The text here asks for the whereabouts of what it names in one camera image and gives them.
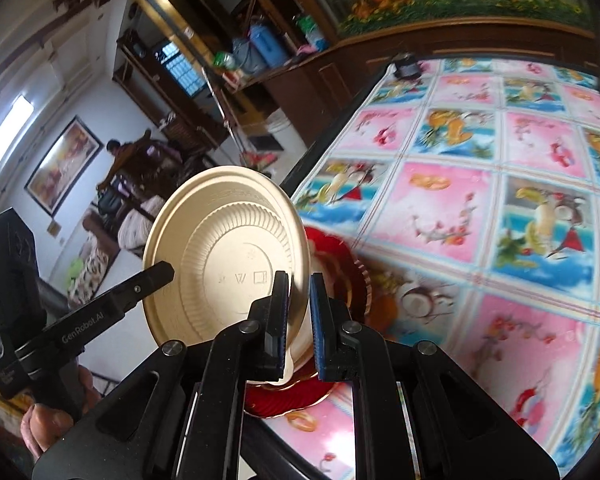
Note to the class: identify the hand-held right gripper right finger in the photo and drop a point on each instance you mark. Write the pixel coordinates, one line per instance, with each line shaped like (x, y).
(319, 330)

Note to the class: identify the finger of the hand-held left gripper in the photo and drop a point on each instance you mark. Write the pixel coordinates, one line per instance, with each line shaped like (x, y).
(125, 292)

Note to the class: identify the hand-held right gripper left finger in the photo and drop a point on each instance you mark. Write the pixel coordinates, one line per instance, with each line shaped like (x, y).
(280, 330)

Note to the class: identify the red plate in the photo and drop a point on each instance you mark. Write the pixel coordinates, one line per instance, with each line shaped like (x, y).
(340, 270)

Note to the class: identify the large beige bowl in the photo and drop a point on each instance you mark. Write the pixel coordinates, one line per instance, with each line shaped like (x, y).
(220, 250)

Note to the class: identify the person's left hand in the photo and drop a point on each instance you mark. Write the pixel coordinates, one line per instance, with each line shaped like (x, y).
(45, 425)

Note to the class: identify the ceiling light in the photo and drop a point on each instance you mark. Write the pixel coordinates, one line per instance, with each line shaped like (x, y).
(7, 130)

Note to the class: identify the white bucket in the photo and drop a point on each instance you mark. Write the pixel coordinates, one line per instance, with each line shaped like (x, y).
(281, 127)

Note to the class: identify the barred window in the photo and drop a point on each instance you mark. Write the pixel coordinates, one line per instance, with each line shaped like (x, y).
(179, 69)

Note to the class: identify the tall wooden cabinet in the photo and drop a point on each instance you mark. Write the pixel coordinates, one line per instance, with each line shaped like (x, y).
(190, 35)

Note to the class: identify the small dark jar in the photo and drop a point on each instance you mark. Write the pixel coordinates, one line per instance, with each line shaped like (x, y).
(406, 66)

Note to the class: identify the blue plastic container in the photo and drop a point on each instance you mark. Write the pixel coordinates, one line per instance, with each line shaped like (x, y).
(266, 44)

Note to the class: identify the green bottle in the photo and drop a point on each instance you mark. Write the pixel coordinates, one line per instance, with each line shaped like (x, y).
(309, 32)

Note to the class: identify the wooden sideboard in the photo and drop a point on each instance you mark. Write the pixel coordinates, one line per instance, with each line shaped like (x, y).
(430, 42)

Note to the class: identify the framed wall picture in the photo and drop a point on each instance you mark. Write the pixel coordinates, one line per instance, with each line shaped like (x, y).
(62, 165)

